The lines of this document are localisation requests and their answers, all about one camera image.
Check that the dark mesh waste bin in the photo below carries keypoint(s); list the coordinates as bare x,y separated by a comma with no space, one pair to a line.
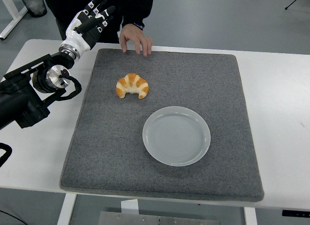
34,4

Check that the white table leg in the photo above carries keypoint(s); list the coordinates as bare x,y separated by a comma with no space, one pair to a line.
250,216
66,210

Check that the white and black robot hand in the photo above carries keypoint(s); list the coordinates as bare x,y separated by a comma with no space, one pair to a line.
76,40

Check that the grey metal plate with screws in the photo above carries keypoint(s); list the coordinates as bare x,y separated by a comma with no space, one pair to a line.
157,219

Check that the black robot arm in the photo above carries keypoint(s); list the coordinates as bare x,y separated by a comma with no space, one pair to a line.
21,99

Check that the golden croissant bread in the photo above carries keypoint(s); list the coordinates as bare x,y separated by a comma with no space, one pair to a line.
132,83

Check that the black label strip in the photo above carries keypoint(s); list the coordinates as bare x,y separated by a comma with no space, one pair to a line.
295,213

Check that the white desk leg frame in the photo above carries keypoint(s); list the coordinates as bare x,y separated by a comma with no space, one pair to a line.
13,17

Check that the person's hand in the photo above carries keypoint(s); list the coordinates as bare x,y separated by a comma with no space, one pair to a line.
135,38

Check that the person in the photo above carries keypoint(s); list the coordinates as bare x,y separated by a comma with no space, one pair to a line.
130,7

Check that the black tripod leg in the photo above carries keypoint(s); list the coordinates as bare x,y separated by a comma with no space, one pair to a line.
294,1

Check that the grey felt mat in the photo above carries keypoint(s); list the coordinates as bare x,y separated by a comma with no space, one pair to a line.
121,142

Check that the pale grey round plate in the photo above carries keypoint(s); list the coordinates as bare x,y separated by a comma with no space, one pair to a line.
176,136

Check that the white bracket under table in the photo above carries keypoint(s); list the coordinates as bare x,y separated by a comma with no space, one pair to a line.
129,206

